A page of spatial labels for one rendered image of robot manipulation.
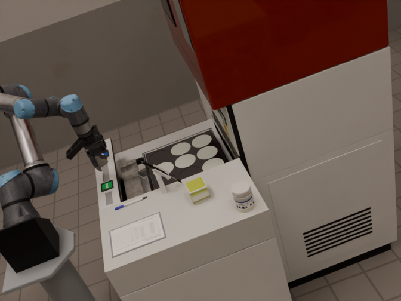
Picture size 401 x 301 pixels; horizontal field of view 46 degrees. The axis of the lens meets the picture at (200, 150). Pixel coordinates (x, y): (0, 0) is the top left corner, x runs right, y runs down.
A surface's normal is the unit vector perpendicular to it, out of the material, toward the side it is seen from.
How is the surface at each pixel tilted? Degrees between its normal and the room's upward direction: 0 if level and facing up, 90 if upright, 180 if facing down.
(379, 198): 90
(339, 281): 0
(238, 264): 90
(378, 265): 0
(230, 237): 90
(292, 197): 90
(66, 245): 0
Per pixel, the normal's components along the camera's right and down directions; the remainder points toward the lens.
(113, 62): 0.22, 0.53
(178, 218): -0.26, -0.78
